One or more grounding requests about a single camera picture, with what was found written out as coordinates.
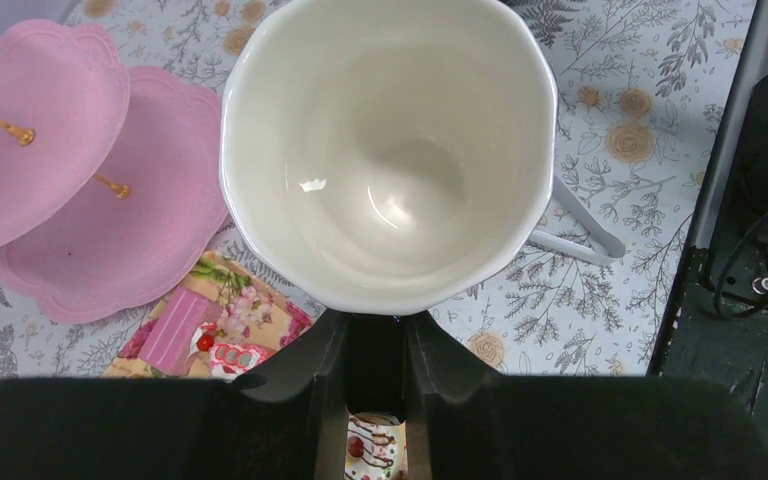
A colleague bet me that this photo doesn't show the chocolate drizzle donut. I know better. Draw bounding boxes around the chocolate drizzle donut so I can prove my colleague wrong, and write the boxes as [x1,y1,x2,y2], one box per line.
[343,415,408,480]

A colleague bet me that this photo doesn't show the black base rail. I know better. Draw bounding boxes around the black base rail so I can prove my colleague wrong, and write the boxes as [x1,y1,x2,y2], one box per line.
[650,76,768,443]

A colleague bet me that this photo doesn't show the strawberry cream cake slice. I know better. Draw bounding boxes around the strawberry cream cake slice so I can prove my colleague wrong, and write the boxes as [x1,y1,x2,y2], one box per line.
[187,322,276,381]

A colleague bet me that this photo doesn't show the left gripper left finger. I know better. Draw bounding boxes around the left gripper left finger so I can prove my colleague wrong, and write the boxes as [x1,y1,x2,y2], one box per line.
[231,310,348,479]

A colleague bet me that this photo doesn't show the floral dessert tray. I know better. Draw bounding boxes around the floral dessert tray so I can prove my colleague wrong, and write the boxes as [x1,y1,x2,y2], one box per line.
[102,249,418,480]

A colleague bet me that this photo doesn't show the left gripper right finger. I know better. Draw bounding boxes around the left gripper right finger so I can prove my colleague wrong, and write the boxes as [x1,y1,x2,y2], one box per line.
[404,312,510,479]

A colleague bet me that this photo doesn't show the black mug white inside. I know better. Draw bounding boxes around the black mug white inside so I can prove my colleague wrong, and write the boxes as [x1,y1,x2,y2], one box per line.
[218,0,560,425]

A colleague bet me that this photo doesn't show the metal tongs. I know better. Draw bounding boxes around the metal tongs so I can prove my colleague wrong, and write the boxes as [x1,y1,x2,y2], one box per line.
[528,174,627,267]

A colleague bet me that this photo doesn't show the pink three-tier cake stand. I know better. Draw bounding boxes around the pink three-tier cake stand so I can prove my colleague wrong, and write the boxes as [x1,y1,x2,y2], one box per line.
[0,19,227,324]

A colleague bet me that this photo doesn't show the pink wafer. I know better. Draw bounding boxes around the pink wafer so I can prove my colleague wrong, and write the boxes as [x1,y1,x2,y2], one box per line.
[138,287,223,376]

